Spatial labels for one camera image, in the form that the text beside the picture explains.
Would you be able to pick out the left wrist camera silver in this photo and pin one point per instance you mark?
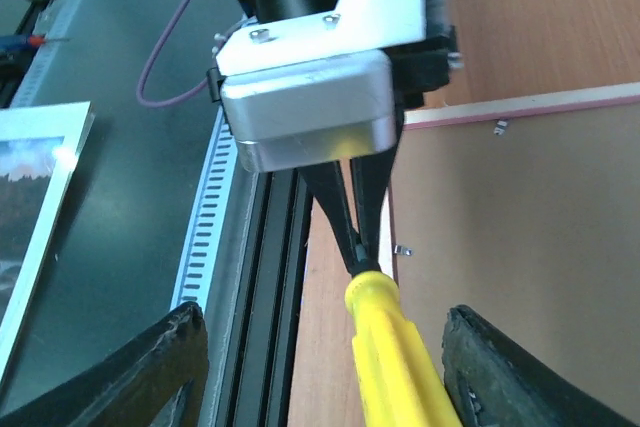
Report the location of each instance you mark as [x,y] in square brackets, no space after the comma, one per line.
[313,112]

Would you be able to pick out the yellow handled screwdriver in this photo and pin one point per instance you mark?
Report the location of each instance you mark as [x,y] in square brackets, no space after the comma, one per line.
[398,382]

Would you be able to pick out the landscape photo with white border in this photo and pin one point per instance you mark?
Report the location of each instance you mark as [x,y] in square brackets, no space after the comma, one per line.
[40,150]

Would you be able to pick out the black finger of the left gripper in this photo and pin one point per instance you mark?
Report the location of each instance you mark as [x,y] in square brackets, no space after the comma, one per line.
[371,176]
[326,183]

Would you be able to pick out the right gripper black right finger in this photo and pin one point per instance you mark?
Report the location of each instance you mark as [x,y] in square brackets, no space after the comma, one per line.
[493,381]

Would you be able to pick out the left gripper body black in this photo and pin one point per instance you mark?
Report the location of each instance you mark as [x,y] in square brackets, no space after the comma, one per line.
[422,67]

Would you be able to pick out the light blue slotted cable duct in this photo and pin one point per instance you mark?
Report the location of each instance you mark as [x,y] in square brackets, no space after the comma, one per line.
[211,198]

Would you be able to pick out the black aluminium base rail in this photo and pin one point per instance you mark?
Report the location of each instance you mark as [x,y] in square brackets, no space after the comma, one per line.
[253,310]

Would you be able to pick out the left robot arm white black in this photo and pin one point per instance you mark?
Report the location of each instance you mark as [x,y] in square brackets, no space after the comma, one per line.
[286,32]

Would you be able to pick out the pink wooden picture frame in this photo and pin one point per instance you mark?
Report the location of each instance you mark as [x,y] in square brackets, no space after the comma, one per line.
[518,107]

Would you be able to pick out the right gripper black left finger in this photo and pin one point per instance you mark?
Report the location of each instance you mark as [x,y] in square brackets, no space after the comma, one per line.
[132,385]

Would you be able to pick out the brown frame backing board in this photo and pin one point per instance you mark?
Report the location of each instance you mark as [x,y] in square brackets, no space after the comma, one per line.
[537,230]

